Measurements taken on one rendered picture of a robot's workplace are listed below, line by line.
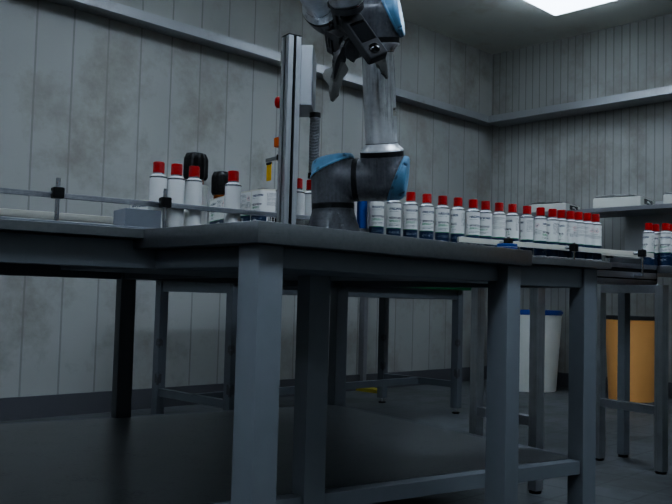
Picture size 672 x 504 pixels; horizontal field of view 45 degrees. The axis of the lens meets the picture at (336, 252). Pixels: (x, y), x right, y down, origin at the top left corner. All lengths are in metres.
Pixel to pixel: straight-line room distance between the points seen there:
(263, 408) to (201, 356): 3.89
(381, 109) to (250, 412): 0.97
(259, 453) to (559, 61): 6.40
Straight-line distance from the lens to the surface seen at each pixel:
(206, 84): 5.53
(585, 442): 2.68
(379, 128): 2.16
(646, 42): 7.27
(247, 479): 1.53
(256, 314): 1.49
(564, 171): 7.37
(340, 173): 2.17
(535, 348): 3.14
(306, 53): 2.60
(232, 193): 2.56
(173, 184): 2.48
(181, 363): 5.31
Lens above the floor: 0.69
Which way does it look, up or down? 3 degrees up
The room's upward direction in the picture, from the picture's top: 2 degrees clockwise
